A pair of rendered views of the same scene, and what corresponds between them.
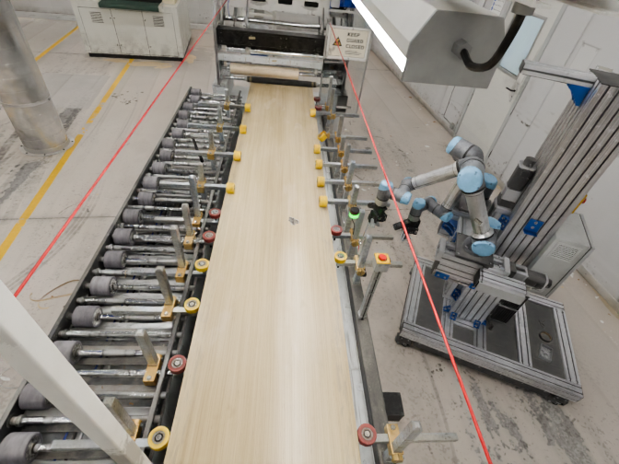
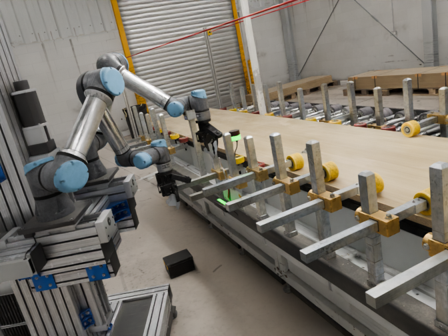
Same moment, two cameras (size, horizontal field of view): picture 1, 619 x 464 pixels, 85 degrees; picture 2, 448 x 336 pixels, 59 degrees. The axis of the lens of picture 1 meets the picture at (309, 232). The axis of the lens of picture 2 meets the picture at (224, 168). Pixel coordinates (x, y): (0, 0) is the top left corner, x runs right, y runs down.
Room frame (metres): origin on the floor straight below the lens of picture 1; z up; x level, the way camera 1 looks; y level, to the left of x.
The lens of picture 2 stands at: (3.67, -0.85, 1.53)
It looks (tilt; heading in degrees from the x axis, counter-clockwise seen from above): 16 degrees down; 166
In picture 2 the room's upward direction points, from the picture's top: 12 degrees counter-clockwise
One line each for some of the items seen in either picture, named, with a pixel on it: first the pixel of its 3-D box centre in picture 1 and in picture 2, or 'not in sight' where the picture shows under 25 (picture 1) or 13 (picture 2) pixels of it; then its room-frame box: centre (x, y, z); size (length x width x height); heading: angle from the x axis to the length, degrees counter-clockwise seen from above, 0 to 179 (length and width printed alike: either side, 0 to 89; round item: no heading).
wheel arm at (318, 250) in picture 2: (344, 150); (371, 225); (2.74, -0.21, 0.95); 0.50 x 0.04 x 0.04; 98
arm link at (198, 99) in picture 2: (385, 190); (199, 101); (1.67, -0.41, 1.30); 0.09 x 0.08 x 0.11; 68
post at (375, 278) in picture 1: (369, 293); (199, 152); (1.20, -0.38, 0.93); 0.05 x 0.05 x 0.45; 8
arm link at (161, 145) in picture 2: (417, 207); (160, 151); (1.80, -0.68, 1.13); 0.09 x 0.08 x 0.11; 131
